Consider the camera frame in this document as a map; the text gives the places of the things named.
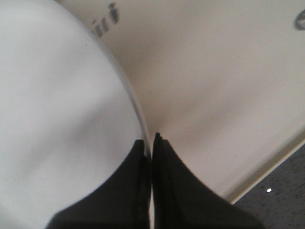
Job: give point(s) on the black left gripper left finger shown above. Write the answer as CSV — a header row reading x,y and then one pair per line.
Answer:
x,y
122,202

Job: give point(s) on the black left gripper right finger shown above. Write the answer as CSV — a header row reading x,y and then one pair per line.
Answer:
x,y
182,201

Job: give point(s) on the white round plate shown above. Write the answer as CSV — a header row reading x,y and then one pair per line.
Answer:
x,y
67,116

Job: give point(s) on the cream rabbit serving tray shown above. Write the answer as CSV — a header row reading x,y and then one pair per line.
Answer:
x,y
222,80

